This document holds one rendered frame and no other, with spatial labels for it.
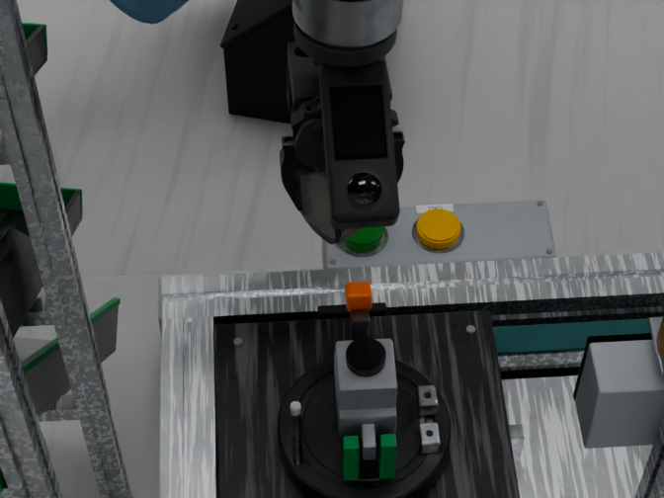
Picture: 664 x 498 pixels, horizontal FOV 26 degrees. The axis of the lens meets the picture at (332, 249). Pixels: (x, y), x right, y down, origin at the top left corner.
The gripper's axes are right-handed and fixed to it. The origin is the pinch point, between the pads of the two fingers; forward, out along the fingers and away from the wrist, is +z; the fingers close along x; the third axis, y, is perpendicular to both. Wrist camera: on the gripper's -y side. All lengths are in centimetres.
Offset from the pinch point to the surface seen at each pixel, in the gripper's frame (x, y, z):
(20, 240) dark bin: 21.7, -13.9, -16.6
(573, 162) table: -28.7, 28.8, 22.1
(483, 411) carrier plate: -12.0, -7.3, 14.3
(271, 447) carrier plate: 5.7, -8.8, 15.2
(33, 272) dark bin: 21.4, -13.1, -12.7
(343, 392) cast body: 0.6, -12.0, 3.9
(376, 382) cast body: -1.9, -11.6, 3.5
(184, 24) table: 11, 54, 22
